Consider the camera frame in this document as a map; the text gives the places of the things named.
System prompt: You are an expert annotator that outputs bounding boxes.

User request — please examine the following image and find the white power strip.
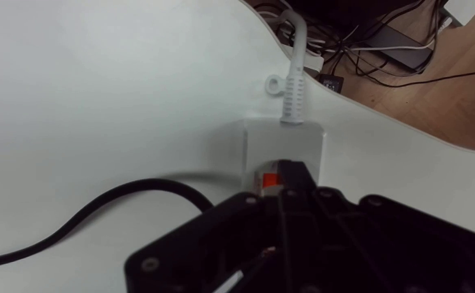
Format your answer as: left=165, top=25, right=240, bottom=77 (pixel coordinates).
left=230, top=118, right=327, bottom=196

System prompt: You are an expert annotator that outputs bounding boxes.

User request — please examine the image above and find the black plug with cable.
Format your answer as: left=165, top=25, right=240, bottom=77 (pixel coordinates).
left=0, top=176, right=217, bottom=272

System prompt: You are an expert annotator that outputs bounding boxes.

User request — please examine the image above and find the thin black floor cable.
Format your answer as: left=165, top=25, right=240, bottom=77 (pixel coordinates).
left=355, top=64, right=475, bottom=90

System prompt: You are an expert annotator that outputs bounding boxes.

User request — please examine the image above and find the white power strip cable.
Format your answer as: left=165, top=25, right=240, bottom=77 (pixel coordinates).
left=264, top=7, right=311, bottom=127

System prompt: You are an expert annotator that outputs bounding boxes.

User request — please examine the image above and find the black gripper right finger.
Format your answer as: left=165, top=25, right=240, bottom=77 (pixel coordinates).
left=288, top=160, right=475, bottom=293

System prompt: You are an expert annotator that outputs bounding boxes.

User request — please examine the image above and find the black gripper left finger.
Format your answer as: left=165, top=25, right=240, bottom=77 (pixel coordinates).
left=123, top=160, right=292, bottom=293

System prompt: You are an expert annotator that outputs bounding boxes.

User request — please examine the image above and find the black power adapter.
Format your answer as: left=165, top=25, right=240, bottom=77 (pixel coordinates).
left=363, top=23, right=436, bottom=74

